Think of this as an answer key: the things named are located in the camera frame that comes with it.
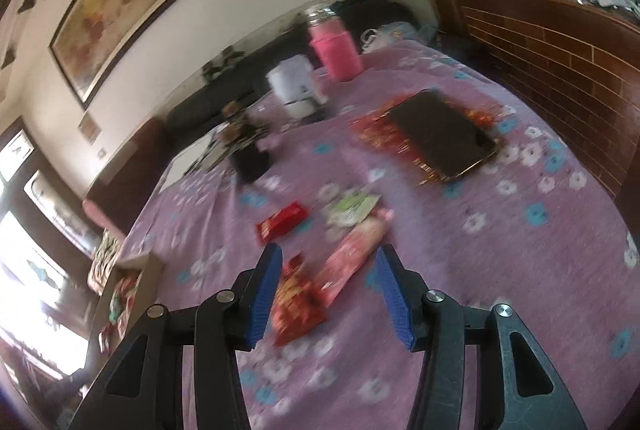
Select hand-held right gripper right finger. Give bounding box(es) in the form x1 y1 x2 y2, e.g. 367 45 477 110
376 244 588 430

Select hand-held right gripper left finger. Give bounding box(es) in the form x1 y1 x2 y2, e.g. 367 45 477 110
67 242 284 430

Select red packet with gold seal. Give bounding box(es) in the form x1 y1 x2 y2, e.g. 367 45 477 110
270 255 328 347

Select clear zip bag pink snacks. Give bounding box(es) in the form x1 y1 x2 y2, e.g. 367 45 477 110
315 207 393 306

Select brown cardboard box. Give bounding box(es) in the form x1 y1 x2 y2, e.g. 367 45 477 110
82 252 166 391

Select green striped candy packet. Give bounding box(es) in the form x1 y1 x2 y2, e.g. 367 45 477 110
107 295 126 326

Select red bar packet black label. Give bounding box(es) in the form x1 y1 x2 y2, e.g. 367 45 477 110
256 202 307 246

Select round green label packet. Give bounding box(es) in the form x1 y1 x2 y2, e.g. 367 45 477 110
325 190 382 228

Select purple floral tablecloth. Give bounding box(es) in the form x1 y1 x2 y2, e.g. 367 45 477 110
82 35 640 430

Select black canister with wooden lid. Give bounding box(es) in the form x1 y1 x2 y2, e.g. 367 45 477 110
220 100 275 185

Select white paper sheet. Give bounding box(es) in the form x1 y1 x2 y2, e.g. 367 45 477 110
162 130 231 191

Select floral patterned cushion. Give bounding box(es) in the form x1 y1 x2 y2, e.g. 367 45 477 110
87 230 126 296

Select black smartphone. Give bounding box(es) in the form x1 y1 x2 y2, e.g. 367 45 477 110
387 90 498 181

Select brown padded chair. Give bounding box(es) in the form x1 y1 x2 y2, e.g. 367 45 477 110
82 115 168 236

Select black sofa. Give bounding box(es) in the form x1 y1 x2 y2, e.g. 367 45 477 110
165 45 321 141

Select white plastic cup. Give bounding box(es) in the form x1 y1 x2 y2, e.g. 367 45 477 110
266 55 329 120

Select pink thermos bottle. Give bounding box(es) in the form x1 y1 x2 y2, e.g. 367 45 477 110
306 5 364 82

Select white plastic bag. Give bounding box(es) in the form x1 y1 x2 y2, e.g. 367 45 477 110
361 22 418 56

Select black bag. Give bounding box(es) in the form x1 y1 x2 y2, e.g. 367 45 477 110
332 0 423 48

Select small wall plaque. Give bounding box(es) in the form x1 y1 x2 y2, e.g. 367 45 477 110
78 112 101 145

